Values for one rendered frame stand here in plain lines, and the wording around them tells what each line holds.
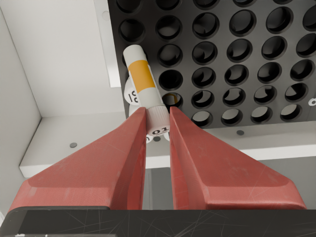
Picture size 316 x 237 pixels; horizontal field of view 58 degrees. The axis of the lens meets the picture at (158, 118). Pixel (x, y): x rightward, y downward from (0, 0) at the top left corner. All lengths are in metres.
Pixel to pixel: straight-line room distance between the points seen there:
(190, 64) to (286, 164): 0.43
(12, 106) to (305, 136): 0.21
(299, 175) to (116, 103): 0.36
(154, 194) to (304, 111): 1.10
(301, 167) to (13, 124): 0.42
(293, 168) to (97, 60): 0.40
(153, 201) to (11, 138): 1.05
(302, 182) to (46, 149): 0.40
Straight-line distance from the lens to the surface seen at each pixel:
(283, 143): 0.22
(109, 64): 0.21
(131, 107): 0.16
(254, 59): 0.16
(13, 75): 0.23
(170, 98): 0.18
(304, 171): 0.50
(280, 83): 0.17
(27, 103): 0.24
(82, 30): 0.22
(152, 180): 1.31
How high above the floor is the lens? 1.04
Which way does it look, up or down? 54 degrees down
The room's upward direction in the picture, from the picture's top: 176 degrees clockwise
